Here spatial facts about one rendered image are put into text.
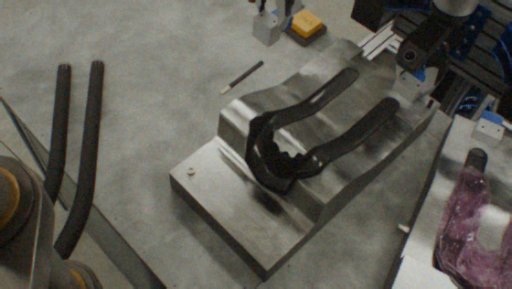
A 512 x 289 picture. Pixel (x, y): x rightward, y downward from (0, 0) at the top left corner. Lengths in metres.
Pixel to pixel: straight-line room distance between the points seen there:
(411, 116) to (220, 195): 0.41
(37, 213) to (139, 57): 0.81
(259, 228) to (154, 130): 0.33
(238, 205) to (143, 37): 0.53
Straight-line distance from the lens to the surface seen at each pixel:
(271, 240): 0.88
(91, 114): 1.03
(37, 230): 0.45
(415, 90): 1.06
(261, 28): 1.07
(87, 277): 0.69
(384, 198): 1.03
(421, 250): 0.92
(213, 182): 0.93
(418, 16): 1.46
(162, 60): 1.20
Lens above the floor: 1.67
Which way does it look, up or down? 56 degrees down
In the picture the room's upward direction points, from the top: 6 degrees clockwise
